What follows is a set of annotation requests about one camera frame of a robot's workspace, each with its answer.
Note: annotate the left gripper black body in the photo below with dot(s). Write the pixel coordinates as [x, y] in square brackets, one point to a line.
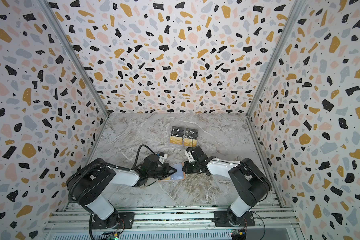
[161, 173]

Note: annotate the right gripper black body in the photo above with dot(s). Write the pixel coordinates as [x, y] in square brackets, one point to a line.
[194, 167]

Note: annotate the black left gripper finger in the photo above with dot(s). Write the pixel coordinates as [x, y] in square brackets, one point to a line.
[170, 169]
[170, 174]

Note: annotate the gold card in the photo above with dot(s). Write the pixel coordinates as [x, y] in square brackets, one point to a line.
[189, 142]

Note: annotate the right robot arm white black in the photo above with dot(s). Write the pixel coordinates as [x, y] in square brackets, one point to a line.
[249, 181]

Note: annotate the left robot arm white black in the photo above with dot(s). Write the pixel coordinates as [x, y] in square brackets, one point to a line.
[87, 185]

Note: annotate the black VIP card right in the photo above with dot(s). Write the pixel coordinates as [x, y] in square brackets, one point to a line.
[191, 133]

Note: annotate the black vip card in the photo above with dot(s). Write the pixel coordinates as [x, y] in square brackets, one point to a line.
[177, 135]
[191, 133]

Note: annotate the clear acrylic card stand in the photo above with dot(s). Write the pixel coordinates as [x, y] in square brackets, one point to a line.
[183, 136]

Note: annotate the black VIP card left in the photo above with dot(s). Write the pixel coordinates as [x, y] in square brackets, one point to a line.
[177, 135]

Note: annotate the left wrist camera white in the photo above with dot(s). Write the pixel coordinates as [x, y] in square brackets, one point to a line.
[162, 156]

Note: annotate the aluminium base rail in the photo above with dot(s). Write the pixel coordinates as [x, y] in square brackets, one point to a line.
[177, 223]

